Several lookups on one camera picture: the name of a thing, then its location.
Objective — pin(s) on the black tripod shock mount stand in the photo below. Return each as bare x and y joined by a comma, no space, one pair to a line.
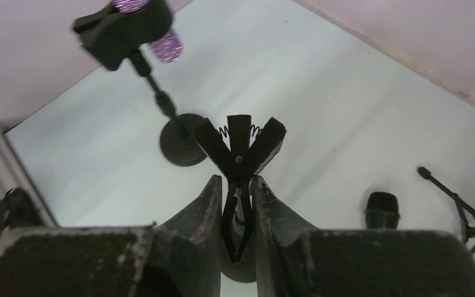
465,212

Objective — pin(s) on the purple glitter microphone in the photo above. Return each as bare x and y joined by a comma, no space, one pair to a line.
168,48

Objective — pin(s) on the black microphone orange end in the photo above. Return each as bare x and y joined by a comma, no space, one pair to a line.
382,211

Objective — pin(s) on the black fork clip stand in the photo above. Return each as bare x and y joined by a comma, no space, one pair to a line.
240,150

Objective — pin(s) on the black ring clip stand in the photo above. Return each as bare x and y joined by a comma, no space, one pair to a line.
112,37

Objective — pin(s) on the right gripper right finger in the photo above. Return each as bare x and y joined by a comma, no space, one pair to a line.
295,258

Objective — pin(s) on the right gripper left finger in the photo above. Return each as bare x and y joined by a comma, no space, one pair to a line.
180,257

